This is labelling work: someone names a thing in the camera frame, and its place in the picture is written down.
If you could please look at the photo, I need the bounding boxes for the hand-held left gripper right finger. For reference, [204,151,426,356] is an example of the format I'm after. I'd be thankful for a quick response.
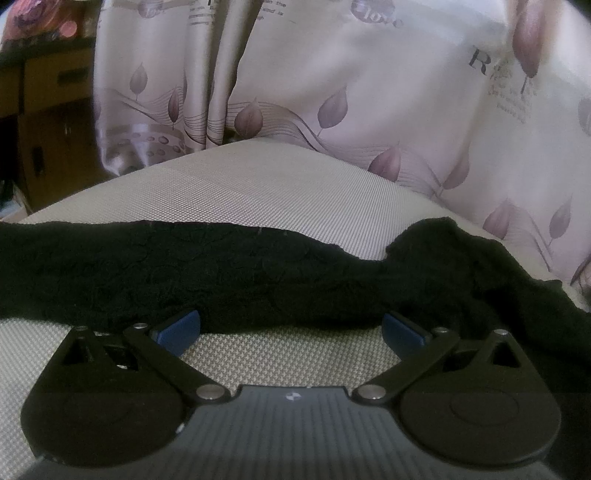
[353,312,528,406]

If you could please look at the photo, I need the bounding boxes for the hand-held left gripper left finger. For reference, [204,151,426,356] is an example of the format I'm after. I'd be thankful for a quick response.
[56,310,231,404]

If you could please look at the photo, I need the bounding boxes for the black knit garment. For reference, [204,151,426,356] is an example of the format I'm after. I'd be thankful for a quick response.
[0,218,591,398]

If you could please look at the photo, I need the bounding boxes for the beige woven mat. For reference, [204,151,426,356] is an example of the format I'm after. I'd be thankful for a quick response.
[0,139,585,464]

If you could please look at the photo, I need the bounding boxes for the wooden cabinet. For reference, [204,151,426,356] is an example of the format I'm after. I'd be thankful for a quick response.
[17,46,97,217]

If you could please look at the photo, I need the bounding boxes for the leaf print curtain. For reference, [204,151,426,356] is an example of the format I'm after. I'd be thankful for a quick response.
[92,0,591,305]

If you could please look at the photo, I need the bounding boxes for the pink patterned cloth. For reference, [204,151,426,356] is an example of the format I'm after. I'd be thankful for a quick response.
[0,0,101,49]

